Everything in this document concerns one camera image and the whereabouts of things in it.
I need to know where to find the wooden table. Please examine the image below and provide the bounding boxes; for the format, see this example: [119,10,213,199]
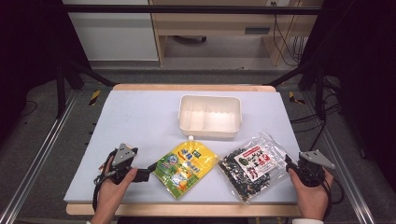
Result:
[64,83,303,217]

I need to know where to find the black floor cables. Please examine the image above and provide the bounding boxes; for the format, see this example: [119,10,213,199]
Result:
[289,77,344,153]

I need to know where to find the white cabinet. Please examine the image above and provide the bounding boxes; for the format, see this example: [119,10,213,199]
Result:
[62,0,160,63]

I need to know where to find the black curtain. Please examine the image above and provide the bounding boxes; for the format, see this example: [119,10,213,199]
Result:
[0,0,92,143]
[299,0,396,190]

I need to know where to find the clear bag of dried seaweed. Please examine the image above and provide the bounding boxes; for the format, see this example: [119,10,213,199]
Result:
[217,132,295,204]

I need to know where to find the black horizontal frame bar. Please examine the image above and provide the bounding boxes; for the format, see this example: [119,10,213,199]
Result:
[64,4,323,16]

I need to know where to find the person's right hand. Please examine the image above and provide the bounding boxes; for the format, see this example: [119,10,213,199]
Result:
[288,169,334,219]

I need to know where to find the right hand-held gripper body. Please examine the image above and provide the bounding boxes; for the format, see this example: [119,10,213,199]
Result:
[292,149,336,189]

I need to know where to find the white foam mat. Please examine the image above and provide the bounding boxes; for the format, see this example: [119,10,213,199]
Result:
[64,89,302,204]

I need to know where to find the black hanging cables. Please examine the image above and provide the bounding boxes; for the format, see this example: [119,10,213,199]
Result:
[271,1,307,67]

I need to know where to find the yellow spout pouch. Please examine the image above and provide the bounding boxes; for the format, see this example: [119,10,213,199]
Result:
[152,134,219,201]

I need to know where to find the yellow black tape marker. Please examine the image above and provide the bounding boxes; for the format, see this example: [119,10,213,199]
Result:
[89,89,102,106]
[288,91,306,105]

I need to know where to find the white plastic container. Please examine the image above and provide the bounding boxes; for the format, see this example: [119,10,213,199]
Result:
[177,94,243,139]

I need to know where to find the person's left hand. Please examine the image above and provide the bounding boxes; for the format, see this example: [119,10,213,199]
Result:
[92,157,138,219]

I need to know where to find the thin black floor cable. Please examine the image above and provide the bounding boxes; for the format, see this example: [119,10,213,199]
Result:
[18,99,39,119]

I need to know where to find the black metal stand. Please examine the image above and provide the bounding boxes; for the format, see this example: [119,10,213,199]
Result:
[266,62,328,121]
[55,59,118,119]

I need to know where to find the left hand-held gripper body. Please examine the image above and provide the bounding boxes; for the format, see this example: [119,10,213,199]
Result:
[106,143,139,185]

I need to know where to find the wooden desk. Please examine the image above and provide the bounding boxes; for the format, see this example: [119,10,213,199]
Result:
[148,0,325,67]

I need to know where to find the aluminium rail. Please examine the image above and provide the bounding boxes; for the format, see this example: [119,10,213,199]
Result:
[302,91,376,224]
[0,90,79,224]

